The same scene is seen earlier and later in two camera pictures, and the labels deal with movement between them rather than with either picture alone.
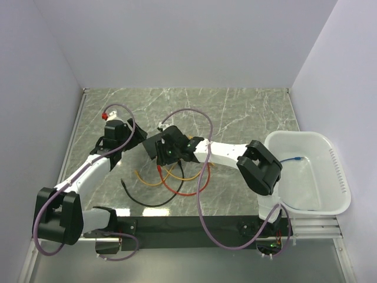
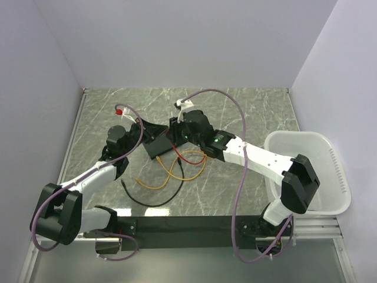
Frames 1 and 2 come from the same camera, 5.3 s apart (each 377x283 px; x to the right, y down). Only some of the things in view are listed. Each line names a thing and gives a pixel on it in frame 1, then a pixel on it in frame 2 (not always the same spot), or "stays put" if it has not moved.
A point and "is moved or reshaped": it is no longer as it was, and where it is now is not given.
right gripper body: [168, 155] to [181, 133]
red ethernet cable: [178, 192] is moved or reshaped
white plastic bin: [312, 180] stays put
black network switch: [151, 145] stays put
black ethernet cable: [164, 201] stays put
